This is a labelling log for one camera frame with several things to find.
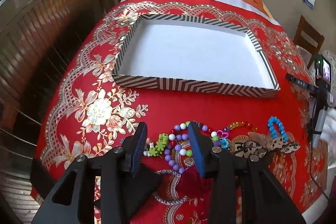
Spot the blue bead bracelet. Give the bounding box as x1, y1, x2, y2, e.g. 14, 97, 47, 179
268, 116, 288, 142

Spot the leopard print bow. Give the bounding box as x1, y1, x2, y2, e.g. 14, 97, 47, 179
231, 132, 300, 159

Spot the wooden chair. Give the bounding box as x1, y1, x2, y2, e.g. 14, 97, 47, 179
293, 15, 325, 56

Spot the grey braided hair tie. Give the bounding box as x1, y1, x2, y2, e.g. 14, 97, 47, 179
154, 169, 188, 206

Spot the wooden louvered door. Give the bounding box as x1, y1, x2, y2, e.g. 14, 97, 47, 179
0, 0, 124, 224

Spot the red floral tablecloth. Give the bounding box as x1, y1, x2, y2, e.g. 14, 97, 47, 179
31, 0, 330, 224

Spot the black cable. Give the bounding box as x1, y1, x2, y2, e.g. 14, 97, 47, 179
306, 98, 331, 201

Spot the rainbow link bracelet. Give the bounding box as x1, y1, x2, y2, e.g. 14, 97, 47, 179
217, 121, 259, 149

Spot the white patterned cloth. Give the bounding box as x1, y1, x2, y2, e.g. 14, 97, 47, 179
322, 49, 336, 63

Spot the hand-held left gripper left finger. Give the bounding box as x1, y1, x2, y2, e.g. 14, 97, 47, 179
31, 122, 149, 224

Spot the purple white bead bracelet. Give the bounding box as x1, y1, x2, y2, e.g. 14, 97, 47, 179
163, 133, 194, 174

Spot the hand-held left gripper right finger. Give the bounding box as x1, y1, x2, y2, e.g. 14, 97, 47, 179
188, 121, 306, 224

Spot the green teal block bracelet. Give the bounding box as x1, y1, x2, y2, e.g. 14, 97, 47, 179
143, 134, 170, 159

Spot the striped cardboard box tray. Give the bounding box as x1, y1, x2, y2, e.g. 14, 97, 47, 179
112, 13, 281, 98

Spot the red satin bow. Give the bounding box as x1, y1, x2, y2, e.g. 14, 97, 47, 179
176, 169, 210, 198

